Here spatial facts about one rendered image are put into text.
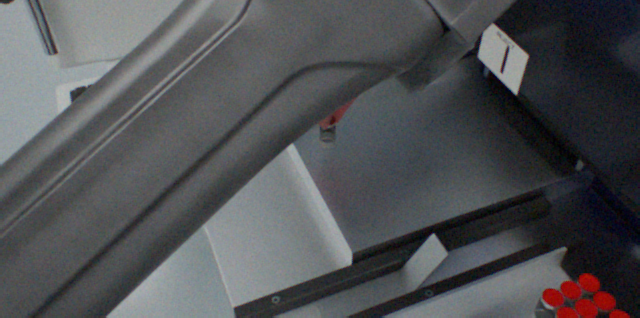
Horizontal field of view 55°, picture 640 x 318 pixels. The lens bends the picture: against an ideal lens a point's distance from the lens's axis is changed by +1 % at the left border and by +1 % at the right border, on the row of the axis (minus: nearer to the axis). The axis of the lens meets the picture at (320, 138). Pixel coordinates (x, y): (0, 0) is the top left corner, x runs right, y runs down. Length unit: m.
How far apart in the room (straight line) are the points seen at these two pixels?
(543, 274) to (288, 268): 0.29
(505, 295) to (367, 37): 0.58
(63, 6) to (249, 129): 0.96
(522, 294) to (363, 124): 0.32
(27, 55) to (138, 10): 1.64
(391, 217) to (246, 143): 0.61
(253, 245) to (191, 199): 0.58
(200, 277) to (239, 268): 1.07
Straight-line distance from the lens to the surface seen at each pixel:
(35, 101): 2.48
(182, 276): 1.80
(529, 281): 0.74
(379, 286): 0.70
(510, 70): 0.78
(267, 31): 0.16
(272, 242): 0.74
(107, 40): 1.15
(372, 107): 0.90
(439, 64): 0.25
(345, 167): 0.81
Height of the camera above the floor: 1.47
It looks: 44 degrees down
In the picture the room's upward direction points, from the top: straight up
